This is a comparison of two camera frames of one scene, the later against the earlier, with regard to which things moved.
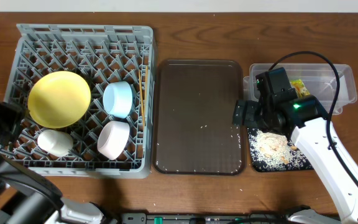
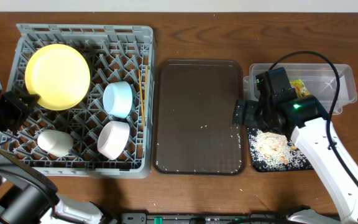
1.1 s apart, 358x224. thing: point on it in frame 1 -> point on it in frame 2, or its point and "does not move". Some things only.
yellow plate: x=59 y=99 -> x=58 y=75
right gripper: x=250 y=108 does not move
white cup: x=56 y=142 does not move
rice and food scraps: x=274 y=152 does not move
